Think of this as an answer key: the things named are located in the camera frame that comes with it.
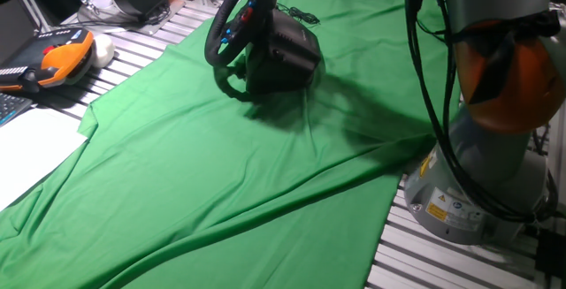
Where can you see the black racing steering wheel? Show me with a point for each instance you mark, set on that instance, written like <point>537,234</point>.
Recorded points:
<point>234,28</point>

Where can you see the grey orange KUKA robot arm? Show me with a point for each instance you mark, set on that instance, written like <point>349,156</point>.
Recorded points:
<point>495,81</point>

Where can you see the black steering wheel base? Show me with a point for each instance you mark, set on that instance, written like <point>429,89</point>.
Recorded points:
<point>287,55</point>

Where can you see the green cloth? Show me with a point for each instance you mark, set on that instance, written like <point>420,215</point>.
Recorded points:
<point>221,183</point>

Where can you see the white computer mouse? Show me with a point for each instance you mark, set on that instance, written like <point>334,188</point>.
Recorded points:
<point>104,50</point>

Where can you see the orange black teach pendant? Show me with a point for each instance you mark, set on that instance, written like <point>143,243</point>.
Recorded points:
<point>57,61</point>

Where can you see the white paper sheet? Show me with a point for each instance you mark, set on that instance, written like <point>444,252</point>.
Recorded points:
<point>31,152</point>

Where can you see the black keyboard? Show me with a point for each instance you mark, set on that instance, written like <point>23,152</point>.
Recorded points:
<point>11,107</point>

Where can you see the black monitor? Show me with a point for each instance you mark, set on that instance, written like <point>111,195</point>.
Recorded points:
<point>13,28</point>

